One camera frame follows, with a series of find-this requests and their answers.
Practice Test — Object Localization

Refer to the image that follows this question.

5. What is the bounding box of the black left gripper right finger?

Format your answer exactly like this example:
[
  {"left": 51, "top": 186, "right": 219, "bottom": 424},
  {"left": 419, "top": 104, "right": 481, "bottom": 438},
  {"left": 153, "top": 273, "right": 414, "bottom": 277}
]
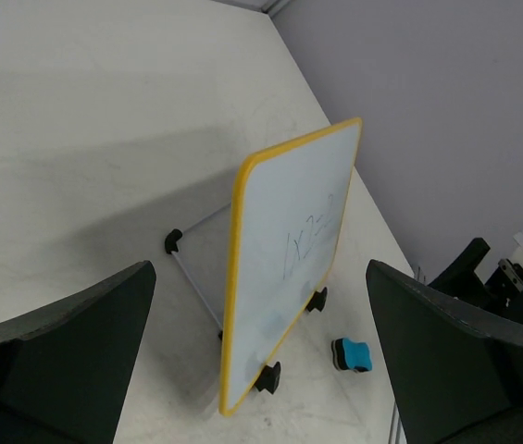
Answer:
[{"left": 366, "top": 260, "right": 523, "bottom": 443}]

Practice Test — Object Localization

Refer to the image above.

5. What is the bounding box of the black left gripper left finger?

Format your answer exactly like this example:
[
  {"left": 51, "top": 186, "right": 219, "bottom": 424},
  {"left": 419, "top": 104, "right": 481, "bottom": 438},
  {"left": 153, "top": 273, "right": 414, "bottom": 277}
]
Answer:
[{"left": 0, "top": 261, "right": 156, "bottom": 443}]

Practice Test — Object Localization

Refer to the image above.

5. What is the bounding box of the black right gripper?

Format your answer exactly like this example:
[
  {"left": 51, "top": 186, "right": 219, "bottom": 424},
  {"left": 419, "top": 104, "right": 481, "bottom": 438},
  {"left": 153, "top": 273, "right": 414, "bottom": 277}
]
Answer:
[{"left": 429, "top": 238, "right": 523, "bottom": 325}]

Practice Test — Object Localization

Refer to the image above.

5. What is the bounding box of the blue whiteboard eraser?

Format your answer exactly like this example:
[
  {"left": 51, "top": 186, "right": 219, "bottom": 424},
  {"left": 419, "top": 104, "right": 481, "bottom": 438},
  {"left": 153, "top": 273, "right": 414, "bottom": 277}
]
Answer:
[{"left": 331, "top": 338, "right": 372, "bottom": 373}]

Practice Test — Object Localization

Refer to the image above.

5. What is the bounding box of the yellow framed whiteboard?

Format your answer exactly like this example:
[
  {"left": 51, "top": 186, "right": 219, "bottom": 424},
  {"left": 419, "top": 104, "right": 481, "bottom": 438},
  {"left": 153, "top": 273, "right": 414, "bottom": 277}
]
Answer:
[{"left": 218, "top": 117, "right": 363, "bottom": 416}]

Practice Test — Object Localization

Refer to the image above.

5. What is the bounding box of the wire whiteboard stand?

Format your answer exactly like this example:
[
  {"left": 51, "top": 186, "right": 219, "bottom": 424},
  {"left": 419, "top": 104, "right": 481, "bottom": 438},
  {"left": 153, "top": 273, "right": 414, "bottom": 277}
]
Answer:
[{"left": 164, "top": 204, "right": 341, "bottom": 404}]

